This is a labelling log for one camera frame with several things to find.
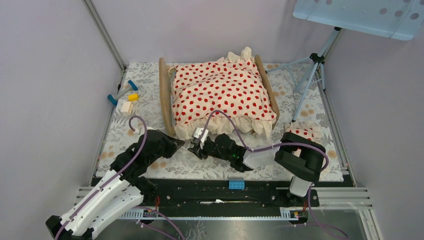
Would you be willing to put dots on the blue toy brick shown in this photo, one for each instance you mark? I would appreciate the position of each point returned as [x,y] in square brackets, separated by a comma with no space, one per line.
[236,183]

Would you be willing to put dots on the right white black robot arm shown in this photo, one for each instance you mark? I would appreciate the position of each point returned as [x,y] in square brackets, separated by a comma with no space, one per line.
[300,156]

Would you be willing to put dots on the light blue perforated tray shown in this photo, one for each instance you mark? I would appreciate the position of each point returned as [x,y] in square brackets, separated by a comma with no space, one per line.
[393,19]

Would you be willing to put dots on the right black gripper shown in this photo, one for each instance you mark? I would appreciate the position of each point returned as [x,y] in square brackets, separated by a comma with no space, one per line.
[200,151]

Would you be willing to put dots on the yellow toy block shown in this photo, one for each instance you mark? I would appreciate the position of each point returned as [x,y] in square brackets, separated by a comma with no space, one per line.
[133,97]

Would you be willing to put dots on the small strawberry print pillow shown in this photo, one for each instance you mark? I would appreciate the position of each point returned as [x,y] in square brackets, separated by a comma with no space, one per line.
[306,129]

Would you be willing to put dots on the wooden pet bed frame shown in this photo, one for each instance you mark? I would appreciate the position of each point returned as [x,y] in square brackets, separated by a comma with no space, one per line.
[165,95]

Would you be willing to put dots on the beige wooden toy block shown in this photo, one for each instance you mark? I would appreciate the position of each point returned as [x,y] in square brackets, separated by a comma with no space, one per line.
[126,108]

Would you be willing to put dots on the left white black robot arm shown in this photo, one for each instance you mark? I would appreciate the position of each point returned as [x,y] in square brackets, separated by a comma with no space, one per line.
[122,187]

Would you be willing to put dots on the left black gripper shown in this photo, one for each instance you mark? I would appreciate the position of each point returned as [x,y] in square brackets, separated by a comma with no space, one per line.
[173,144]

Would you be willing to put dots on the grey tripod stand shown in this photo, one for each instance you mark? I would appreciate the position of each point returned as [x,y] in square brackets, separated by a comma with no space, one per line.
[314,73]

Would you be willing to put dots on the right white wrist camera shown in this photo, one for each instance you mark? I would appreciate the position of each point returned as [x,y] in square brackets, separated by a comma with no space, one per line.
[200,134]

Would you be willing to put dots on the large strawberry print cushion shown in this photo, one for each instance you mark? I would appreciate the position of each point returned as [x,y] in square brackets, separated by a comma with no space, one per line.
[230,90]

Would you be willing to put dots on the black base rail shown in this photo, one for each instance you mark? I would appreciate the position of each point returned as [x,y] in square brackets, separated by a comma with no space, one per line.
[215,198]

